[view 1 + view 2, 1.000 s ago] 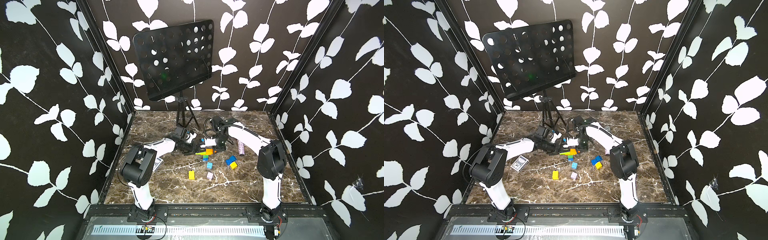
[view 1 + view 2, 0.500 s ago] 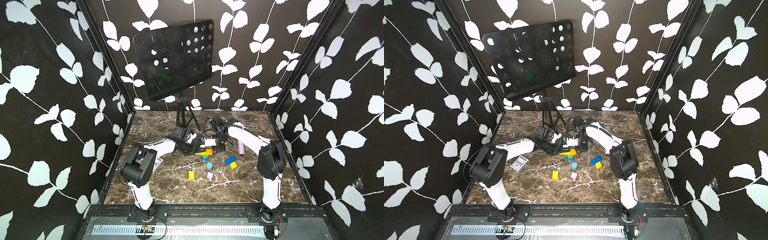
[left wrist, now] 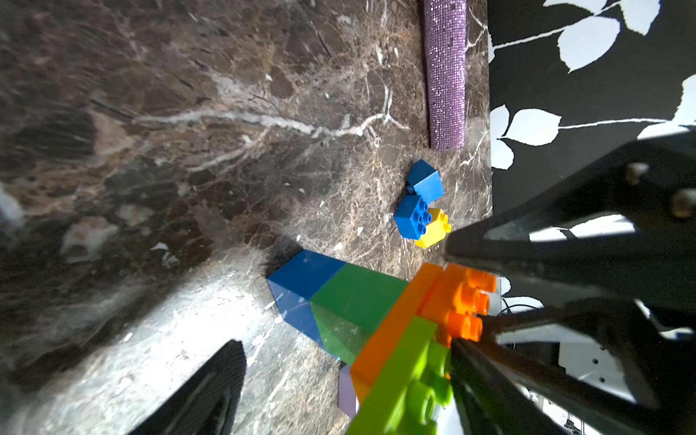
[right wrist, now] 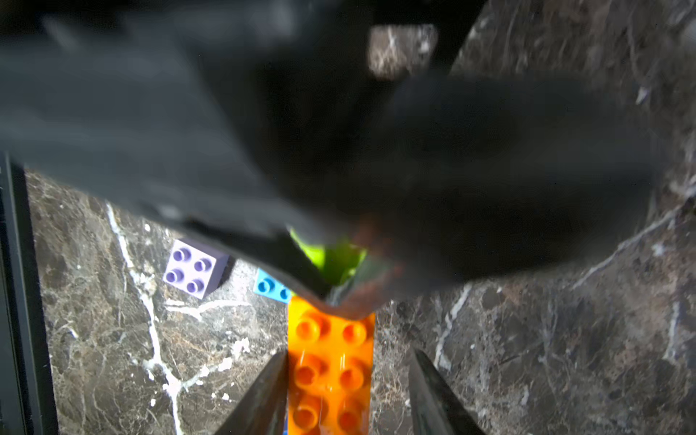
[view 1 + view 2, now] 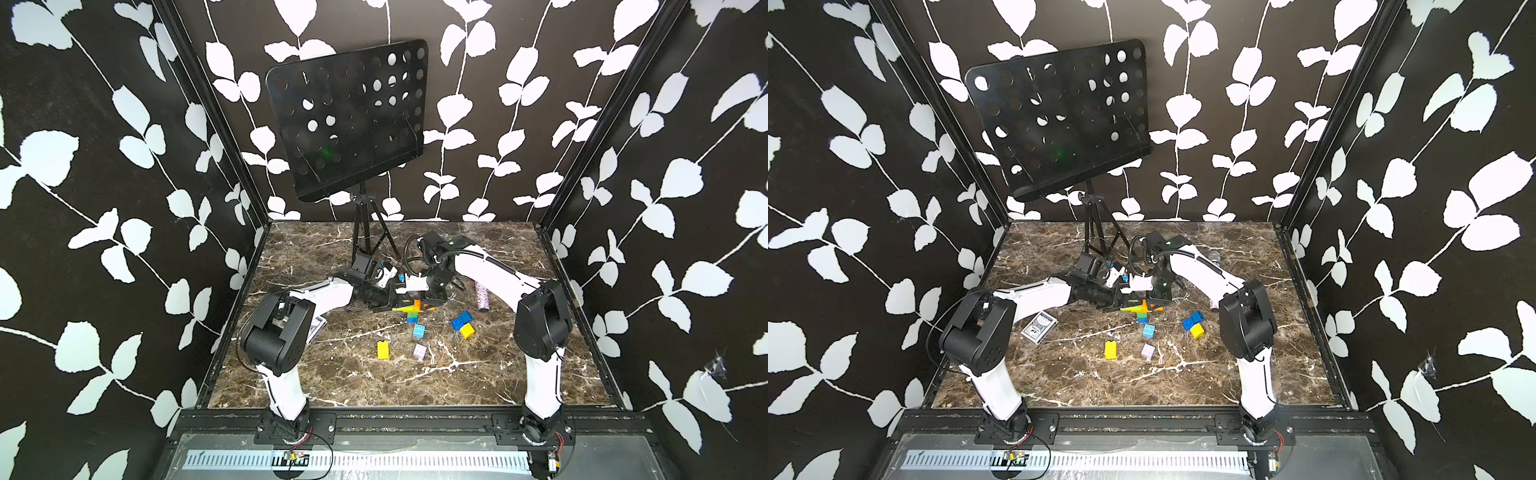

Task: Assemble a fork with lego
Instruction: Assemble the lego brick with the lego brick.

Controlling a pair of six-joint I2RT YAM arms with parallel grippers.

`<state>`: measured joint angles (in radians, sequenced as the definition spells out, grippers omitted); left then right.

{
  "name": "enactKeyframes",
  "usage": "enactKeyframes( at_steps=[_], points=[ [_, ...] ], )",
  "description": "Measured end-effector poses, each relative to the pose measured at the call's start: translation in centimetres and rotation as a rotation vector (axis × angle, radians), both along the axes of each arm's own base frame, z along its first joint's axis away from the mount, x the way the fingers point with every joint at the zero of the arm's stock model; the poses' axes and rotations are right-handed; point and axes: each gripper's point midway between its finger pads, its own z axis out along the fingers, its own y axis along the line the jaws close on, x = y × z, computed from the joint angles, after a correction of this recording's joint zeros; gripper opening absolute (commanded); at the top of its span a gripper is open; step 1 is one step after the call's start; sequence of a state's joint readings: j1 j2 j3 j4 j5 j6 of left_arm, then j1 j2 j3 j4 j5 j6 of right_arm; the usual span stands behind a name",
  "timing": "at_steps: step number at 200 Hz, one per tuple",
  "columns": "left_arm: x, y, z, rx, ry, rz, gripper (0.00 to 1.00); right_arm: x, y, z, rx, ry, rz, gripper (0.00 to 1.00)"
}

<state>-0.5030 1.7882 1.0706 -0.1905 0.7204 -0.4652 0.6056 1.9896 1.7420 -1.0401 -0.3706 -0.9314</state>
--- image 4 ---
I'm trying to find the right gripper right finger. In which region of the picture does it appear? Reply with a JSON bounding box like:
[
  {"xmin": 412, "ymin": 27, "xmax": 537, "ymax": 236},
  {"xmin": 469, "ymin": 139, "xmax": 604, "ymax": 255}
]
[{"xmin": 409, "ymin": 348, "xmax": 485, "ymax": 435}]

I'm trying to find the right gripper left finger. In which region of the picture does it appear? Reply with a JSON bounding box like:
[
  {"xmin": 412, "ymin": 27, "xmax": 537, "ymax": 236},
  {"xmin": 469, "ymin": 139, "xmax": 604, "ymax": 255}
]
[{"xmin": 215, "ymin": 349, "xmax": 288, "ymax": 435}]

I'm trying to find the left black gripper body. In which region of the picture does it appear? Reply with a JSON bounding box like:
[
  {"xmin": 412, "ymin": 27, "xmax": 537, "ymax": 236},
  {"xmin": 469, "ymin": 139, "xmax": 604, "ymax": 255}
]
[{"xmin": 1, "ymin": 1, "xmax": 659, "ymax": 318}]

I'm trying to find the orange long lego brick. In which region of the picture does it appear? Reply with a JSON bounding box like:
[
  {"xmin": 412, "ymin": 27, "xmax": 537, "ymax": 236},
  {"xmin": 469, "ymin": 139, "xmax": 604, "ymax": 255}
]
[{"xmin": 287, "ymin": 295, "xmax": 375, "ymax": 434}]

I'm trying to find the lilac square lego brick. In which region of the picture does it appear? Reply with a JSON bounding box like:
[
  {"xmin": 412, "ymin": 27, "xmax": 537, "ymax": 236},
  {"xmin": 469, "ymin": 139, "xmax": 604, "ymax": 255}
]
[{"xmin": 162, "ymin": 239, "xmax": 229, "ymax": 300}]

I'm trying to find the lime green long lego brick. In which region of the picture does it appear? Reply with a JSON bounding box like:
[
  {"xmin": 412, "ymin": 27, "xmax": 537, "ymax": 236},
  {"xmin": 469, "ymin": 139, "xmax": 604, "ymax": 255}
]
[{"xmin": 290, "ymin": 230, "xmax": 367, "ymax": 286}]

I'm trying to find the cyan square lego brick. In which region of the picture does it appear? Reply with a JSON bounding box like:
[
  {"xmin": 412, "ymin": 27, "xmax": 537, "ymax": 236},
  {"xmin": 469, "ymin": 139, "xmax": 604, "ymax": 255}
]
[{"xmin": 253, "ymin": 268, "xmax": 294, "ymax": 305}]

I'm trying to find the black front mounting rail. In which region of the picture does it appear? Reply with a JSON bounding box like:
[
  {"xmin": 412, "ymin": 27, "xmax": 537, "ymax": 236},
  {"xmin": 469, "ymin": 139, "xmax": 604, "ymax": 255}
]
[{"xmin": 1, "ymin": 153, "xmax": 59, "ymax": 434}]

